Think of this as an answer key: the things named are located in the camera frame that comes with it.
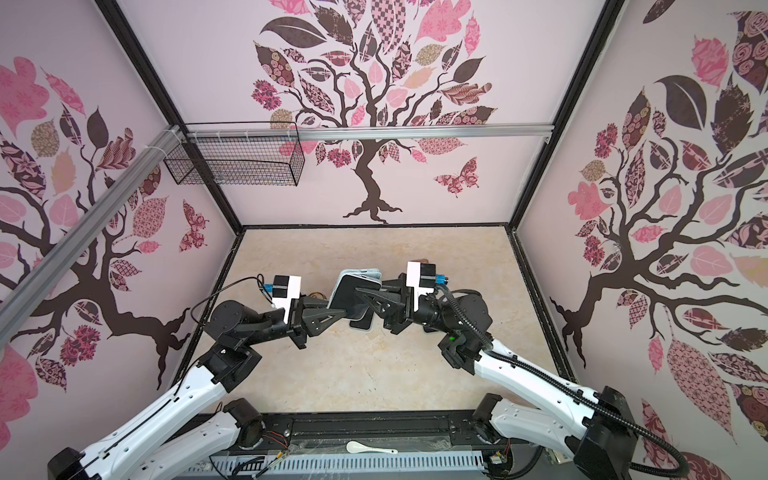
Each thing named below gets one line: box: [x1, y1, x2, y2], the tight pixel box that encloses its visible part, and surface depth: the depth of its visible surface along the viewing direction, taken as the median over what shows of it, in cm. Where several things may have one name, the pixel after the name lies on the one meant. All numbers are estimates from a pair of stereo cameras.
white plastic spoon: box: [346, 440, 399, 454], surface depth 72 cm
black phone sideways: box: [329, 274, 381, 319], surface depth 50 cm
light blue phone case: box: [332, 268, 383, 295], surface depth 49 cm
